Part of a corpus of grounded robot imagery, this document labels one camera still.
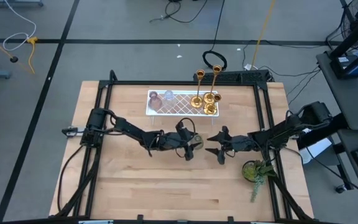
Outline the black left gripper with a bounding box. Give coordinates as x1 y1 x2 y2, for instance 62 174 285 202
162 121 203 162

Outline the olive green glass candle holder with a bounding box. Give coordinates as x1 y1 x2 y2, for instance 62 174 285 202
191 134 205 151

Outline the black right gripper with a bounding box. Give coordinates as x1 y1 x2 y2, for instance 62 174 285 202
204 125 255 166

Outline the grey side desk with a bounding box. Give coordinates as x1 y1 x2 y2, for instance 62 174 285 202
316 51 358 206

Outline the short yellow extension cable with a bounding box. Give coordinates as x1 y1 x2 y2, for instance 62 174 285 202
25 36 39 75

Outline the pink glass candle holder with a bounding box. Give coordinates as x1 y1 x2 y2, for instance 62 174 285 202
148 91 163 113

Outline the black power strip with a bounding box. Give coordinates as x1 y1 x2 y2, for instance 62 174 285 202
193 69 275 84

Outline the white patterned tray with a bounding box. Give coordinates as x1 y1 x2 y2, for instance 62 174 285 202
145 89 221 126

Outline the white cable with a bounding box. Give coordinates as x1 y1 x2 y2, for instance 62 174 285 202
2 0 38 52

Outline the coiled black cable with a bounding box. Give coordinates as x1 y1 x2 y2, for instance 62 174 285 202
201 50 228 72

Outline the long yellow cable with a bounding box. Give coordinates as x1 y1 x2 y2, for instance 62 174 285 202
250 0 277 71

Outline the short brass candlestick holder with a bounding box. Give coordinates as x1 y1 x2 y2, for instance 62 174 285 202
203 93 223 116

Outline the tall brass candlestick holder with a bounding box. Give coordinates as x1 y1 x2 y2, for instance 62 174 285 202
203 64 223 105

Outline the medium brass candlestick holder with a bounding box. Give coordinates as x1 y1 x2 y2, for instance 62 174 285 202
190 68 206 110

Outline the black aluminium table frame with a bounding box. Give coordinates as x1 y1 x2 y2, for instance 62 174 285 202
54 70 316 224

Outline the green succulent plant in pot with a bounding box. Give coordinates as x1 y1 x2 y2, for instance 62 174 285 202
241 158 278 203

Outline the clear glass candle holder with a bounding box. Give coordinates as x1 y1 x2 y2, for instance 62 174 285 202
162 90 177 110

